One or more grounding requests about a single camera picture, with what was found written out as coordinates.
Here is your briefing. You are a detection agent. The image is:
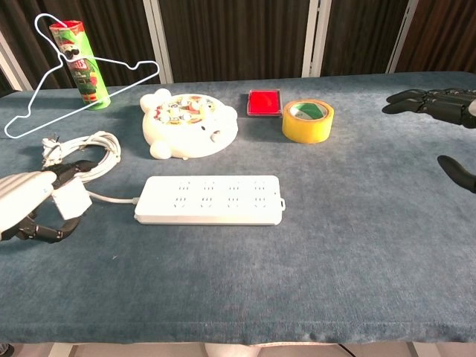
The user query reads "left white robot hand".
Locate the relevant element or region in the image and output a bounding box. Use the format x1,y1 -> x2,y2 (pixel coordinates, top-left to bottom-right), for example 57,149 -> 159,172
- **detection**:
0,159 -> 98,245

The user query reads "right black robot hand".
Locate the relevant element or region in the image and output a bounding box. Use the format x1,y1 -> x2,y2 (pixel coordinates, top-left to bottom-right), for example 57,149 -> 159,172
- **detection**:
382,88 -> 476,193

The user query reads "white square power adapter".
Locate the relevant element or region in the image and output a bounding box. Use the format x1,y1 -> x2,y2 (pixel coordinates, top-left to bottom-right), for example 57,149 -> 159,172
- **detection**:
51,179 -> 93,220

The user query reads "white power strip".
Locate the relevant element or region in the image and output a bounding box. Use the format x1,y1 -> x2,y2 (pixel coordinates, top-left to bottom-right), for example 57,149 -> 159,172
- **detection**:
133,175 -> 286,226

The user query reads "green chips can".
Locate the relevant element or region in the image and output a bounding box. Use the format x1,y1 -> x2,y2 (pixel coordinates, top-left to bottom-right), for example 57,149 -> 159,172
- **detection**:
49,21 -> 112,112

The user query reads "yellow tape roll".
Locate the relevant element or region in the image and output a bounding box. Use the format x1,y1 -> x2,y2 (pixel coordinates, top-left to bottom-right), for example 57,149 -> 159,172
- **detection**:
281,99 -> 335,144

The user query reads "white bear-shaped toy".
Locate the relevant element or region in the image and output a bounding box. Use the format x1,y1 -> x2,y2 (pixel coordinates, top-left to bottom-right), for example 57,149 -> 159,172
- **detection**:
139,89 -> 239,161

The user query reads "red ink pad box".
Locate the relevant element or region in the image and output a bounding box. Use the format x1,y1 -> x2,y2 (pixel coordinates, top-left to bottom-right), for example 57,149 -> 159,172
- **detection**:
245,89 -> 284,118

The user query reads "blue table cloth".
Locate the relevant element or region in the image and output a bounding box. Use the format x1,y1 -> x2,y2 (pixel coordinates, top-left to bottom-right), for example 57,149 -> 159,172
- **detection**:
0,71 -> 476,345

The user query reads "white metal frame post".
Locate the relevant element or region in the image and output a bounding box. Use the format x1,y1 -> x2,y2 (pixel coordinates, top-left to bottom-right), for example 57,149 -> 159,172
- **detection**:
385,0 -> 419,74
301,0 -> 332,78
0,29 -> 29,92
143,0 -> 175,85

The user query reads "white cable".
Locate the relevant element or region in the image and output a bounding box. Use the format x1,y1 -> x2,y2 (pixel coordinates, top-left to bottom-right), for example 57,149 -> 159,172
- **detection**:
40,130 -> 141,205

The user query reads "white wire clothes hanger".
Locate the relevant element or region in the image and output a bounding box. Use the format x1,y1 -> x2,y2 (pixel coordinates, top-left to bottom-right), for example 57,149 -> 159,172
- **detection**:
4,13 -> 161,139

